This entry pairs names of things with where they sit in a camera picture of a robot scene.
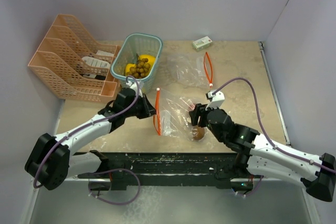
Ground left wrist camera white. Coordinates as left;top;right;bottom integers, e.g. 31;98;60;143
126;76;144;97

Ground white papers in organizer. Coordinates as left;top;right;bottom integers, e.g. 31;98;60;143
80;50;114;81

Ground aluminium rail frame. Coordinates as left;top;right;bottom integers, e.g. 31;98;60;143
258;41;321;224

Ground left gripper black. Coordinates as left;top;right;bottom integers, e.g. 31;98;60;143
123;93;158;119

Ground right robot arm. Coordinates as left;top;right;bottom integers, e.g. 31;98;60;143
189;103;335;202

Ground yellow fake fruit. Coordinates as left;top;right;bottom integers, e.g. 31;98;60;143
125;63;137;76
139;54;156;65

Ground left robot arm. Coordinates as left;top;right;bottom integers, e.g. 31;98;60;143
25;88;156;190

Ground brown longan fruit cluster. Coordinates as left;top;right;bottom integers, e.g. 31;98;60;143
129;54;154;79

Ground clear bag of mushrooms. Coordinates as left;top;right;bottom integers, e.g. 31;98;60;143
153;88;200;141

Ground orange mesh file organizer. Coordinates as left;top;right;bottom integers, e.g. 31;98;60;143
28;14;121;103

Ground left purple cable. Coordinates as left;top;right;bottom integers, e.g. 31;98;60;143
33;76;140;189

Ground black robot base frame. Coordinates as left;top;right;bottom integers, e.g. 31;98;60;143
79;152;260;191

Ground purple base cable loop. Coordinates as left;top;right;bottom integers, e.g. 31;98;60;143
87;168;141;206

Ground brown fake mushroom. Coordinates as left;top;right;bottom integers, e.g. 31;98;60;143
191;126;205;141

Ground teal plastic basket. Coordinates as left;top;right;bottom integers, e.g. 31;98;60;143
110;33;163;93

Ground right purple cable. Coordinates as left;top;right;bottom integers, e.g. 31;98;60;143
213;77;336;174

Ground small green white box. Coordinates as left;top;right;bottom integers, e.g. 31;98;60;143
192;36;213;51

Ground clear zip bag red seal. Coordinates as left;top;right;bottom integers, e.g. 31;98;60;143
167;52;214;89

